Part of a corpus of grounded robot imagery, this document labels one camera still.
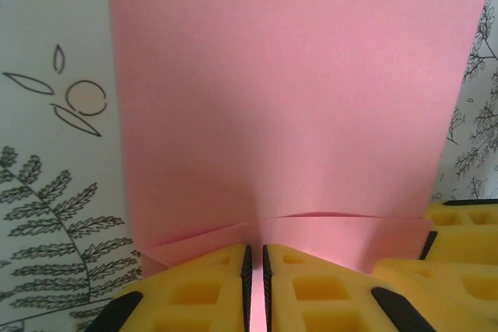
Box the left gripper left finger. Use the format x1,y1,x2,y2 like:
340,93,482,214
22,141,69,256
87,243,253,332

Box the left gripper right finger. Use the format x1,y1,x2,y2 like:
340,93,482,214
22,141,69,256
262,243,413,332

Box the pink cloth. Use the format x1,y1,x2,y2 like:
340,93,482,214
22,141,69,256
105,0,491,332

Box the floral patterned table cover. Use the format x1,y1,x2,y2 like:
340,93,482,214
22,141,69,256
0,0,498,332

